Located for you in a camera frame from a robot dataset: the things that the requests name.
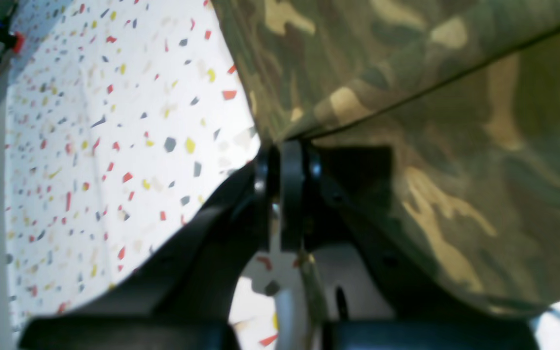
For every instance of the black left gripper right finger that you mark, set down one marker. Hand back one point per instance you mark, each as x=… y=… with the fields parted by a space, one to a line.
x=366 y=292

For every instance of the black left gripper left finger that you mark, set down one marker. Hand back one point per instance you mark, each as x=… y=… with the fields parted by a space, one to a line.
x=180 y=298

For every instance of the camouflage T-shirt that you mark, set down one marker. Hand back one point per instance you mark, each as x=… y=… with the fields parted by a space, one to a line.
x=466 y=96

